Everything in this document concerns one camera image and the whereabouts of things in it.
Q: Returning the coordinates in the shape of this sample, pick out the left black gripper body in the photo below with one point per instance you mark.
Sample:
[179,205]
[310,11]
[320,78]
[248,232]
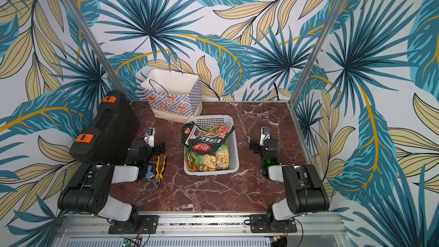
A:
[156,151]

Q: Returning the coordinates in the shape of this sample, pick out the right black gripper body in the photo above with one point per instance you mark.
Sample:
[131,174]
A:
[257,144]

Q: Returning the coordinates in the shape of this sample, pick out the white plastic basket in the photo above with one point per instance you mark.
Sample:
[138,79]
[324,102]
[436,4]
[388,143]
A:
[207,122]

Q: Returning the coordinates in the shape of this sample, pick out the green yellow snack packet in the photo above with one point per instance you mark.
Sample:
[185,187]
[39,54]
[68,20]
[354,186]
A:
[218,160]

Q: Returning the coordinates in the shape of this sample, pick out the dark packet with label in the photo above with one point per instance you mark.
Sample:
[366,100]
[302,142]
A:
[191,131]

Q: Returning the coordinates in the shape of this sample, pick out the dark green red packet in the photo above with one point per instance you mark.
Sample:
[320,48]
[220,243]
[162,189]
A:
[211,141]

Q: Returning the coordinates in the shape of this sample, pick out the blue checkered paper bag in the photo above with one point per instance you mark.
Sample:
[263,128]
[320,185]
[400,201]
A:
[173,96]

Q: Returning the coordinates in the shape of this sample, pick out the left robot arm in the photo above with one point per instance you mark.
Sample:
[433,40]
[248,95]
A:
[88,193]

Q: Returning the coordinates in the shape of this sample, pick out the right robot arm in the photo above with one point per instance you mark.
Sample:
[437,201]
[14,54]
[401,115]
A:
[304,191]

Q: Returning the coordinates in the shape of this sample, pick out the blue glue gun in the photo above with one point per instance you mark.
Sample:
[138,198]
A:
[149,174]

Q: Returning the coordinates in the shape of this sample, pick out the yellow black pliers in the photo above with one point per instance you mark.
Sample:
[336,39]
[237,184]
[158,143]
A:
[159,169]

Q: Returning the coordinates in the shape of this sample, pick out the green orange packet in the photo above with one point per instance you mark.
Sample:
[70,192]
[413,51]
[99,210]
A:
[194,162]

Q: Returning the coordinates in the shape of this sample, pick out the black tool case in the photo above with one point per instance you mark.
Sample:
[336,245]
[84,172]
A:
[108,138]

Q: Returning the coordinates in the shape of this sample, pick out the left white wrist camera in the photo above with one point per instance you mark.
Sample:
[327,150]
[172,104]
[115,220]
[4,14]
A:
[149,135]

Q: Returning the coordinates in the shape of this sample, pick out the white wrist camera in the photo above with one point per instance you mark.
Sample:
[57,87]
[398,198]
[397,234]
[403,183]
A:
[265,134]
[149,135]

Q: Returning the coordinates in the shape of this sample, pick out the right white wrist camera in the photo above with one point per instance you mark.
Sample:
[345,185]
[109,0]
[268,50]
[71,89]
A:
[265,134]

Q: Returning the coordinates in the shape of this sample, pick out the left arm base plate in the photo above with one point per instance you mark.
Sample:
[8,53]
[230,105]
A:
[143,224]

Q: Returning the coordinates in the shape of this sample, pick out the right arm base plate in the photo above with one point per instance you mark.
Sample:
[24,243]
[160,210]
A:
[262,223]

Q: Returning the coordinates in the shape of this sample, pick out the aluminium rail frame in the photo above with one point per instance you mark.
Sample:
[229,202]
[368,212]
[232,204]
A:
[206,229]

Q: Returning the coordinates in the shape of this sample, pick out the right metal corner post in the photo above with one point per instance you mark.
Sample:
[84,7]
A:
[324,33]

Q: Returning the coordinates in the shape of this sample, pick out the metal corner post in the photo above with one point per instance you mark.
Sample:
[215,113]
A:
[83,26]
[324,33]

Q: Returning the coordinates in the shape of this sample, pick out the left metal corner post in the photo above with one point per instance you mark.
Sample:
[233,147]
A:
[83,26]

